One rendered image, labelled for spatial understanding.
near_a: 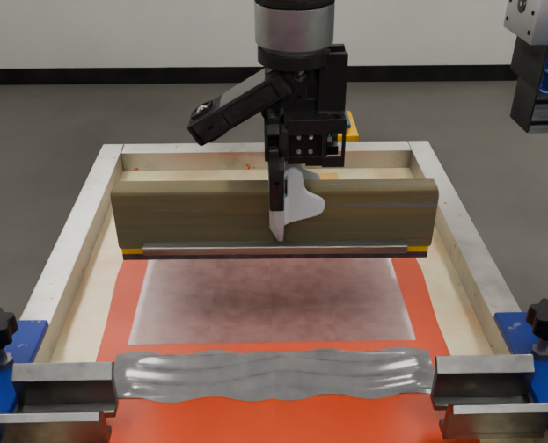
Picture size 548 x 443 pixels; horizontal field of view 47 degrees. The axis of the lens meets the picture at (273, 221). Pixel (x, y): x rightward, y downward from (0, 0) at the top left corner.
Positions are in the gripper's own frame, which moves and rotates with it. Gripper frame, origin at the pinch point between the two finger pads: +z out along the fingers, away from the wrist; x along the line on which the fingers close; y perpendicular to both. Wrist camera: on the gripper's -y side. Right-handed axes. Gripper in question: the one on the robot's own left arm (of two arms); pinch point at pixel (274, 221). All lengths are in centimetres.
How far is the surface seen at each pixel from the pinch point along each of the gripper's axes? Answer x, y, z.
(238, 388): -12.8, -4.1, 13.1
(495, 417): -21.5, 19.9, 8.3
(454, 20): 349, 126, 70
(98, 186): 26.7, -26.9, 9.9
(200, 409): -15.2, -8.1, 13.4
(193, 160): 38.6, -13.1, 11.5
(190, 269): 9.2, -11.3, 13.4
